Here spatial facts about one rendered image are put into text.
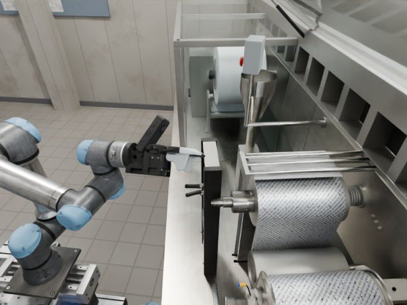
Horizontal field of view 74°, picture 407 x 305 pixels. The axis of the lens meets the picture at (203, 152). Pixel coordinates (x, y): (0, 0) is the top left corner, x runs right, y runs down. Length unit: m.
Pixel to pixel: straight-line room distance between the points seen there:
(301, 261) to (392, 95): 0.49
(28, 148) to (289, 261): 0.91
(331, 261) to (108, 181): 0.67
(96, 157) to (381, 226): 0.78
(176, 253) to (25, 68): 4.05
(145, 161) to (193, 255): 0.59
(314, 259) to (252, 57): 0.60
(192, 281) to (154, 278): 1.07
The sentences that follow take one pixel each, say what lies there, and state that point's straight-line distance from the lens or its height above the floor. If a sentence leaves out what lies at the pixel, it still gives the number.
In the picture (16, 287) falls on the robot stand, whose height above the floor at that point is 0.82.
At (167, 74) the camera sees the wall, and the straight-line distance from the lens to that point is 3.88.
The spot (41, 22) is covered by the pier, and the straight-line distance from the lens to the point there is 4.13.
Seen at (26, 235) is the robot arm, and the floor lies 1.05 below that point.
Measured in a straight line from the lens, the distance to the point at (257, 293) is 0.72.
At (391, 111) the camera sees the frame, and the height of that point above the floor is 1.60.
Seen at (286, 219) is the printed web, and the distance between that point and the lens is 0.78.
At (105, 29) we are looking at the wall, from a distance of 3.98.
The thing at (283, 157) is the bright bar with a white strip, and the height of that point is 1.45.
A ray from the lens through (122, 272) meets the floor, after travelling 2.28.
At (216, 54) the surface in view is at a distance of 1.32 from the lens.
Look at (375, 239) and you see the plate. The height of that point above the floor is 1.29.
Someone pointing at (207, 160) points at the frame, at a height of 1.44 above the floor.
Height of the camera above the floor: 1.92
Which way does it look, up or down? 37 degrees down
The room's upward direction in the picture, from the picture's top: straight up
